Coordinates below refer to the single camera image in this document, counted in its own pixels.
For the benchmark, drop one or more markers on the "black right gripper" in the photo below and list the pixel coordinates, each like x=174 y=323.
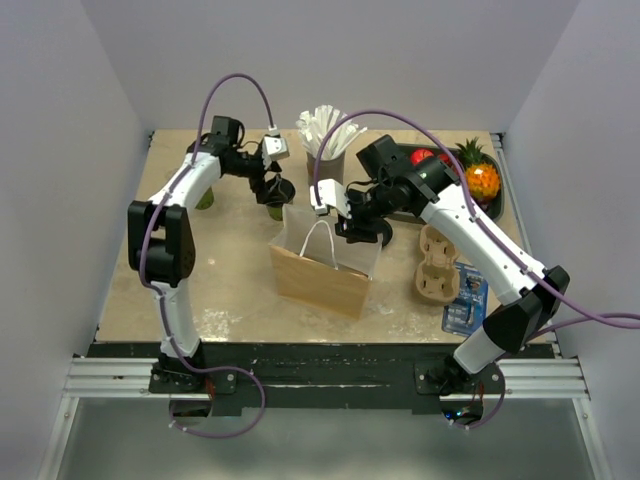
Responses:
x=355 y=228

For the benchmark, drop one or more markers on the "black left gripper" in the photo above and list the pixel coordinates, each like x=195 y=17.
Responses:
x=258 y=183

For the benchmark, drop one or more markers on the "green paper coffee cup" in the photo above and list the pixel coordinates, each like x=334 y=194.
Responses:
x=275 y=211

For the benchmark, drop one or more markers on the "brown paper bag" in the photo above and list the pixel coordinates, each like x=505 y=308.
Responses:
x=316 y=267

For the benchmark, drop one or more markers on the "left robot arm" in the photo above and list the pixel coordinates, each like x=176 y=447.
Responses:
x=160 y=243

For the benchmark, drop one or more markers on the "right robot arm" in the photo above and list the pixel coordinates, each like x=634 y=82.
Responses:
x=432 y=191

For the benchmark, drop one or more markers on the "blue razor blister pack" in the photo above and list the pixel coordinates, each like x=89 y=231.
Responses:
x=469 y=309

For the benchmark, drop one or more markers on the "grey straw holder cup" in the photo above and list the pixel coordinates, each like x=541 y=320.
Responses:
x=329 y=169

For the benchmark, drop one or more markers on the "white wrapped straws bundle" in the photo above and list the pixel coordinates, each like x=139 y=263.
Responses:
x=313 y=126

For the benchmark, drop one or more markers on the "brown pulp cup carrier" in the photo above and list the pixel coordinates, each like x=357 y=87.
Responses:
x=436 y=278

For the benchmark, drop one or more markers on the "red apple with stem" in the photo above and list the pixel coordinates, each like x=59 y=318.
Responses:
x=420 y=155

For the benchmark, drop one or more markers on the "small orange pineapple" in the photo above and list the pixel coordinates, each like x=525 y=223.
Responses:
x=483 y=178

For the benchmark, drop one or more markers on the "grey fruit tray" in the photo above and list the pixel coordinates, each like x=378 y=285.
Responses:
x=493 y=209

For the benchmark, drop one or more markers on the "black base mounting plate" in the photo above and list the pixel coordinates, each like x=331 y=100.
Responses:
x=229 y=377

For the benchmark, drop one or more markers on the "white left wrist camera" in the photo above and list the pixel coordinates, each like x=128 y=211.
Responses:
x=274 y=149

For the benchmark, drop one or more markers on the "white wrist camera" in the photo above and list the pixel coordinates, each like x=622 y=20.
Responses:
x=274 y=149
x=329 y=194

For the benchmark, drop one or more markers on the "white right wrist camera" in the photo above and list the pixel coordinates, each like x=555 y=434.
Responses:
x=329 y=194

